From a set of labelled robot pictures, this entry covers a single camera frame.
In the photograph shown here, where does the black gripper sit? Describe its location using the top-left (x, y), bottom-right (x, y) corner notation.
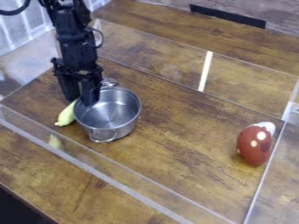
top-left (51, 58), bottom-right (103, 107)

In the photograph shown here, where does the green handled metal spoon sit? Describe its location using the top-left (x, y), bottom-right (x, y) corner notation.
top-left (55, 101), bottom-right (76, 127)

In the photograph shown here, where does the stainless steel pot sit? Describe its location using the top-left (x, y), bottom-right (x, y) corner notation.
top-left (74, 81), bottom-right (142, 143)

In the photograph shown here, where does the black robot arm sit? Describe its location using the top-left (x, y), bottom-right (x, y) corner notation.
top-left (39, 0), bottom-right (103, 106)

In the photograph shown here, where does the clear acrylic front barrier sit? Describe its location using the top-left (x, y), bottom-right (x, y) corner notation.
top-left (0, 104), bottom-right (237, 224)

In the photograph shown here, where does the clear acrylic barrier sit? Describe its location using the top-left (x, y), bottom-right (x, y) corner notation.
top-left (243, 80), bottom-right (299, 224)
top-left (0, 104), bottom-right (237, 224)

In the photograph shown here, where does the black bar on table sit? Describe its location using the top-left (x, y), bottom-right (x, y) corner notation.
top-left (190, 4), bottom-right (267, 29)

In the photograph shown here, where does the red spotted mushroom toy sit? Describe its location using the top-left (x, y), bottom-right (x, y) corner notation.
top-left (237, 122), bottom-right (277, 165)

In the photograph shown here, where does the clear acrylic right barrier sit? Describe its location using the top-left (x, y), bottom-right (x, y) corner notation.
top-left (243, 80), bottom-right (299, 224)

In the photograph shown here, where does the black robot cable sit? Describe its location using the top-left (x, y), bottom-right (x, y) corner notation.
top-left (0, 0), bottom-right (34, 17)

